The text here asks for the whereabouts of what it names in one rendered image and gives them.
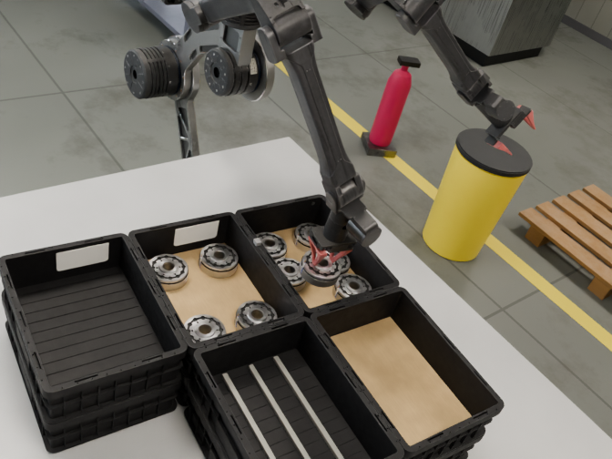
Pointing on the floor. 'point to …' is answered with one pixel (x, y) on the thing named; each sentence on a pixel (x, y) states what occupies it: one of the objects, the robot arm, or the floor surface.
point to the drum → (474, 194)
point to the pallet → (545, 229)
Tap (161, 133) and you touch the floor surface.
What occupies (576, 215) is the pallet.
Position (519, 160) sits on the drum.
